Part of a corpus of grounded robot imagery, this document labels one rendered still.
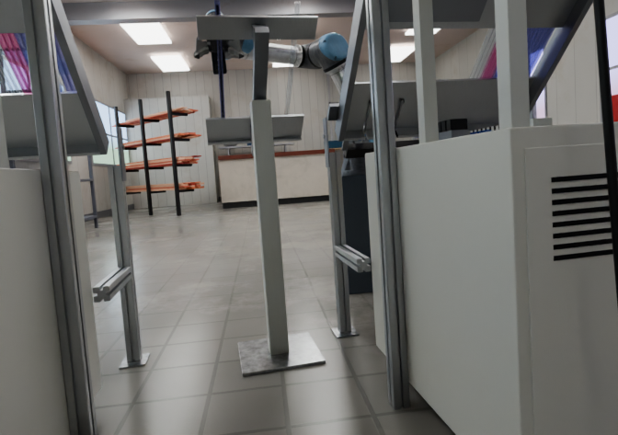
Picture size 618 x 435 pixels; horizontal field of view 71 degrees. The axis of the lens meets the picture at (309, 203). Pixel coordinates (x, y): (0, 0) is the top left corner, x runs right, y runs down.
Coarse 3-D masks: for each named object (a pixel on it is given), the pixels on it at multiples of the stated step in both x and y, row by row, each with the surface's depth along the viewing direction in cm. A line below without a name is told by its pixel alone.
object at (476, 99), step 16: (416, 80) 142; (448, 80) 144; (464, 80) 145; (480, 80) 146; (496, 80) 147; (352, 96) 142; (368, 96) 143; (400, 96) 145; (416, 96) 146; (448, 96) 149; (464, 96) 150; (480, 96) 151; (496, 96) 153; (352, 112) 147; (400, 112) 150; (416, 112) 152; (448, 112) 154; (464, 112) 156; (480, 112) 157; (496, 112) 159; (352, 128) 152; (368, 128) 153
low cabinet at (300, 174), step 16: (224, 160) 818; (240, 160) 822; (288, 160) 832; (304, 160) 835; (320, 160) 839; (224, 176) 820; (240, 176) 823; (288, 176) 834; (304, 176) 837; (320, 176) 841; (224, 192) 822; (240, 192) 825; (256, 192) 829; (288, 192) 836; (304, 192) 839; (320, 192) 843; (224, 208) 827
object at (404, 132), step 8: (400, 128) 156; (408, 128) 156; (416, 128) 157; (472, 128) 159; (480, 128) 160; (352, 136) 150; (360, 136) 151; (368, 136) 151; (400, 136) 154; (408, 136) 154; (416, 136) 155
